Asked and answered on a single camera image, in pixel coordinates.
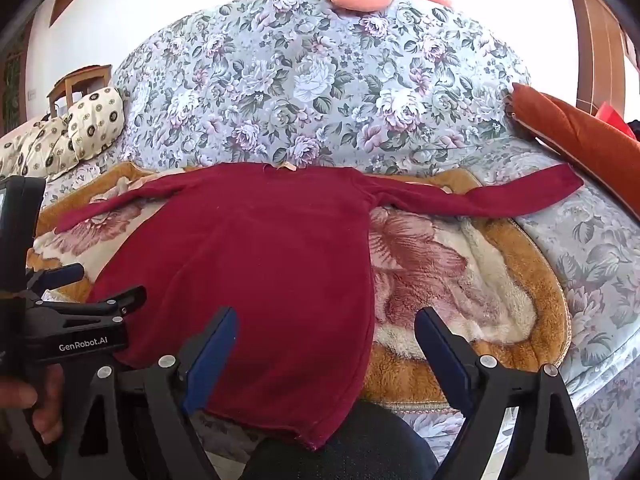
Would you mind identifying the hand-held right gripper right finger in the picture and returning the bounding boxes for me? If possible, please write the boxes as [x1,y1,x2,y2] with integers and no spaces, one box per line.
[414,306,592,480]

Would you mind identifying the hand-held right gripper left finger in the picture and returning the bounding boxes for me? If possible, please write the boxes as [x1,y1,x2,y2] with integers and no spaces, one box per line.
[61,306,240,480]

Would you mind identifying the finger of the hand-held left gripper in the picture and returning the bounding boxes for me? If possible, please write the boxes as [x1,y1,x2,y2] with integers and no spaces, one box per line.
[30,286,148,329]
[27,262,86,293]

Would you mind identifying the dark red long-sleeve shirt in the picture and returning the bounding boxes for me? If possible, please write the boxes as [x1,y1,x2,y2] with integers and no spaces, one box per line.
[54,162,585,451]

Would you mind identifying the person's left hand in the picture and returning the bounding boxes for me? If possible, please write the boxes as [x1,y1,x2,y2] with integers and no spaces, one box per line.
[0,364,67,446]

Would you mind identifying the plush brown floral blanket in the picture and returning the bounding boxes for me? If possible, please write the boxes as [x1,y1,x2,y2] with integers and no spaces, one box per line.
[25,162,571,406]

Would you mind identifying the person's dark trouser leg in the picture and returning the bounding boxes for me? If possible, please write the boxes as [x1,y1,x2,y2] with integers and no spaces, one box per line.
[240,400,441,480]

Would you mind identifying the cream patterned pillow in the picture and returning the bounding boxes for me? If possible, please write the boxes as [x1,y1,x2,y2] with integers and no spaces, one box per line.
[67,86,126,161]
[0,115,81,179]

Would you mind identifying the grey floral bed sheet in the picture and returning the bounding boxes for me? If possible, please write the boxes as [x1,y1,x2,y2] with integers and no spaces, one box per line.
[40,135,640,480]

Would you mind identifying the wooden chair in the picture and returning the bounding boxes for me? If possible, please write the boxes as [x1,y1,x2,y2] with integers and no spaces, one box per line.
[47,64,113,121]

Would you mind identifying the window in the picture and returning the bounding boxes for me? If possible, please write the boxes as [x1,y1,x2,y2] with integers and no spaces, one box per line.
[0,20,32,125]

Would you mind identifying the orange cushion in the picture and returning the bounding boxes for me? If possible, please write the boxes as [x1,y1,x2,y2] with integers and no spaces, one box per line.
[505,82,640,218]

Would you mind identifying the grey floral quilt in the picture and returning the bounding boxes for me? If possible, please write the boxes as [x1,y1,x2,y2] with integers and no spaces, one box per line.
[112,0,533,177]

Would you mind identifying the red cloth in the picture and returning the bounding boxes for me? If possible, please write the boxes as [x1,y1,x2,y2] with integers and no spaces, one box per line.
[595,101,626,139]

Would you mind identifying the wooden door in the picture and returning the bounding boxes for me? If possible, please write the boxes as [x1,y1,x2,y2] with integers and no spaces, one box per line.
[567,0,629,111]

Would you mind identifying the wooden wall frame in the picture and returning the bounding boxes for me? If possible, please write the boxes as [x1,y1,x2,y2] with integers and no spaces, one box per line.
[49,0,77,27]

